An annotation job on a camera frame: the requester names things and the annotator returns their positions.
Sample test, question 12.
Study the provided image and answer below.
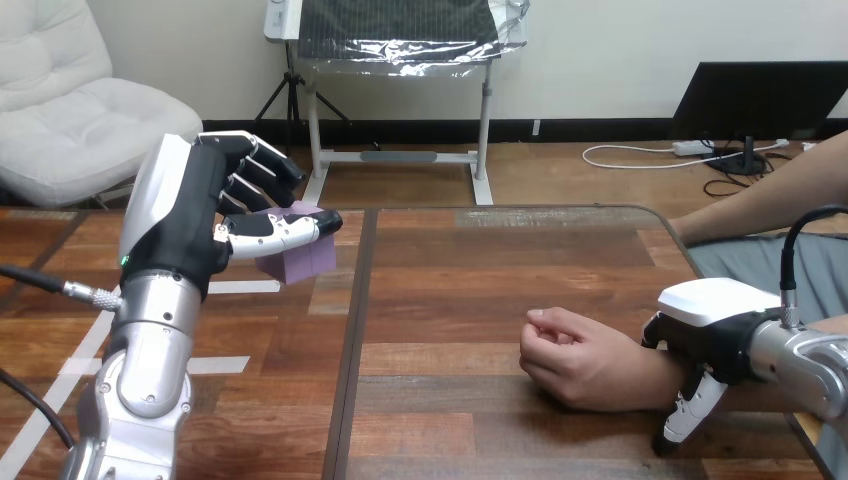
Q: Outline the person's hand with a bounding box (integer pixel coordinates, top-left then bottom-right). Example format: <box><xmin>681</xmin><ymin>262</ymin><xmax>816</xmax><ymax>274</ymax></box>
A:
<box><xmin>518</xmin><ymin>307</ymin><xmax>669</xmax><ymax>413</ymax></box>

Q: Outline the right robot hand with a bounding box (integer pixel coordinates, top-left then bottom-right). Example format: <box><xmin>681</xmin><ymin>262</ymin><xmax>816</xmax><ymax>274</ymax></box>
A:
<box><xmin>641</xmin><ymin>278</ymin><xmax>783</xmax><ymax>458</ymax></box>

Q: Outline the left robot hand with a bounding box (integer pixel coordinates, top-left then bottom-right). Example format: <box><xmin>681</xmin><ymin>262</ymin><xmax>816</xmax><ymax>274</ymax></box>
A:
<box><xmin>117</xmin><ymin>130</ymin><xmax>344</xmax><ymax>299</ymax></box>

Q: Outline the purple block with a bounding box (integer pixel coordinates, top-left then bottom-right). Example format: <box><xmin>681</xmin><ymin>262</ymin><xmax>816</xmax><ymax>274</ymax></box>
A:
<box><xmin>254</xmin><ymin>200</ymin><xmax>338</xmax><ymax>286</ymax></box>

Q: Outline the white cushioned chair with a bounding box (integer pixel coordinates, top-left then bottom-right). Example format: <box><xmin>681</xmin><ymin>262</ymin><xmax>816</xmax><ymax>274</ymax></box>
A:
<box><xmin>0</xmin><ymin>0</ymin><xmax>204</xmax><ymax>209</ymax></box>

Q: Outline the black tripod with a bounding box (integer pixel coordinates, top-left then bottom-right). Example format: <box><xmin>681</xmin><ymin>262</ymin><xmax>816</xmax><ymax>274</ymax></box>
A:
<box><xmin>254</xmin><ymin>40</ymin><xmax>352</xmax><ymax>146</ymax></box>

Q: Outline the white power strip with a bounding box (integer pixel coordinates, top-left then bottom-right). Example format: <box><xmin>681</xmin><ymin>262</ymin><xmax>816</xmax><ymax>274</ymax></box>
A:
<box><xmin>671</xmin><ymin>138</ymin><xmax>716</xmax><ymax>158</ymax></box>

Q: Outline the dark screen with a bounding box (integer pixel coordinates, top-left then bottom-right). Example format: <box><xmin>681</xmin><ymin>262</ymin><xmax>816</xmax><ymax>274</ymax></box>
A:
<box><xmin>669</xmin><ymin>61</ymin><xmax>848</xmax><ymax>178</ymax></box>

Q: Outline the white desk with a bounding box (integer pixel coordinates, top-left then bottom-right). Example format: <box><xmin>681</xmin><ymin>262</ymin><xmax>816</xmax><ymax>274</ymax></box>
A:
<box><xmin>263</xmin><ymin>0</ymin><xmax>531</xmax><ymax>207</ymax></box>

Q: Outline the foil sheet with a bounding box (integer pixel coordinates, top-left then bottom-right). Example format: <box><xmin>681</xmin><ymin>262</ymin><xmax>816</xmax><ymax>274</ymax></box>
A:
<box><xmin>296</xmin><ymin>0</ymin><xmax>531</xmax><ymax>78</ymax></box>

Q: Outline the black cable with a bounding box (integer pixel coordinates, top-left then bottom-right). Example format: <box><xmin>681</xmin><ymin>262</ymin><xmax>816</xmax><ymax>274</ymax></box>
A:
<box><xmin>0</xmin><ymin>263</ymin><xmax>125</xmax><ymax>313</ymax></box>
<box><xmin>0</xmin><ymin>368</ymin><xmax>76</xmax><ymax>450</ymax></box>
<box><xmin>778</xmin><ymin>204</ymin><xmax>848</xmax><ymax>330</ymax></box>

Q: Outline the tangle of cables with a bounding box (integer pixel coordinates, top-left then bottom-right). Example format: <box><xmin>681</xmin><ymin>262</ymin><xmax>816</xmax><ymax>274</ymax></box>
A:
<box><xmin>582</xmin><ymin>137</ymin><xmax>817</xmax><ymax>199</ymax></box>

